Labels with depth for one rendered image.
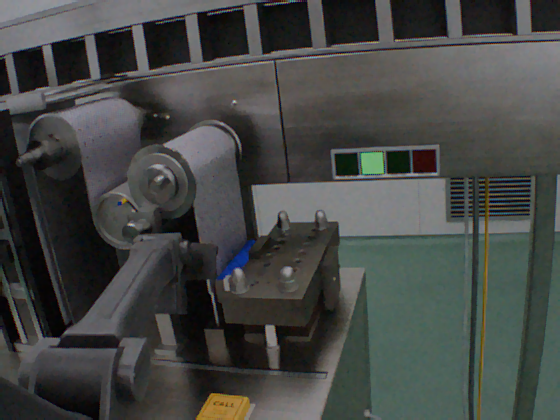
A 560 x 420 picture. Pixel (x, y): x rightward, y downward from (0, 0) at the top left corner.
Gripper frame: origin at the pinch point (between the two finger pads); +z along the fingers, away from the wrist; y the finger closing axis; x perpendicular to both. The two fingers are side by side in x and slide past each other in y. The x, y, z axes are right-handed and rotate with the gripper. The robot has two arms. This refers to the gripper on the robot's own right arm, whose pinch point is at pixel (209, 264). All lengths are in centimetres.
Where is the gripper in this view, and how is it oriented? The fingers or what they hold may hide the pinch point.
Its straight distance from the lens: 105.4
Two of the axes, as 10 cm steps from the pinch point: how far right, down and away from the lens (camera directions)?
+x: 0.3, -9.8, 1.8
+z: 2.9, 1.8, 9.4
